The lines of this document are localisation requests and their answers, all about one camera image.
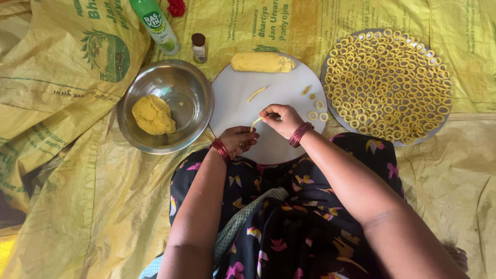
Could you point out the heap of yellow dough rings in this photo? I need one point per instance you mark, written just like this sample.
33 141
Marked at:
387 85

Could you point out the plain yellow woven sack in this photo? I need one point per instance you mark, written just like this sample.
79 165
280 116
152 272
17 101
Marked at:
445 186

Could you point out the small brown-capped glass bottle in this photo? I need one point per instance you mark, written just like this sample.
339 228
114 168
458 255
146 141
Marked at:
198 48

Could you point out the thick yellow dough log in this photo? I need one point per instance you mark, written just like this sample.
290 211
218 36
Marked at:
261 62

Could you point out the black floral dress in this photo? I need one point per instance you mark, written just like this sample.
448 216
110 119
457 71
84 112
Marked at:
302 217

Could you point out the red flower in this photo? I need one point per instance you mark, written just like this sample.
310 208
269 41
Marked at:
176 7

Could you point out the person's right hand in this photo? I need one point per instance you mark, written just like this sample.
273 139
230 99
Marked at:
286 118

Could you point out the red bangles on left wrist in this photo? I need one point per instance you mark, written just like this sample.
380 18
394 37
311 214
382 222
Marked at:
221 149

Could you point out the red bangles on wrist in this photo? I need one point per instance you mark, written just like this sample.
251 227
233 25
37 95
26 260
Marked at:
221 149
301 134

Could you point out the crumpled yellow printed woven sack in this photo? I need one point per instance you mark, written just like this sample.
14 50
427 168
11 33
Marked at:
58 97

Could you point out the round white rolling board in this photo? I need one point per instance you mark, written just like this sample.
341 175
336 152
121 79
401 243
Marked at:
279 85

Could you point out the green checked cloth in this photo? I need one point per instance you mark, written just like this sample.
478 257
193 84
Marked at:
236 224

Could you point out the round steel plate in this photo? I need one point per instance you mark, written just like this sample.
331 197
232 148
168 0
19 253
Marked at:
434 131

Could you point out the green plastic bottle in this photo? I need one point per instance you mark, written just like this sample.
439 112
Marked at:
157 27

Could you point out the short yellow dough piece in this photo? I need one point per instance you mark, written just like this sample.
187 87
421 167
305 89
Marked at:
305 90

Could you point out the person's left hand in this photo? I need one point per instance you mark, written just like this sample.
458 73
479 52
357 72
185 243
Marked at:
236 138

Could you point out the round steel bowl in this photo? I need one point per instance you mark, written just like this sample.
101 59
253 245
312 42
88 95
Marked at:
186 77

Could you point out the yellow dough lump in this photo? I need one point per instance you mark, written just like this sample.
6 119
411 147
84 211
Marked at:
153 115

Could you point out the thin yellow dough strip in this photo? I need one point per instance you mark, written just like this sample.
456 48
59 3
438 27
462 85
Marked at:
256 94
255 122

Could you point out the person's foot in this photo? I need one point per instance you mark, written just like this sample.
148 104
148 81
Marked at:
458 256

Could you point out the flat yellow printed woven sack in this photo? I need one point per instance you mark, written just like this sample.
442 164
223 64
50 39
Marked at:
317 23

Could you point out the red bangles on right wrist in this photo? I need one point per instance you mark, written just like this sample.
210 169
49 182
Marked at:
301 134

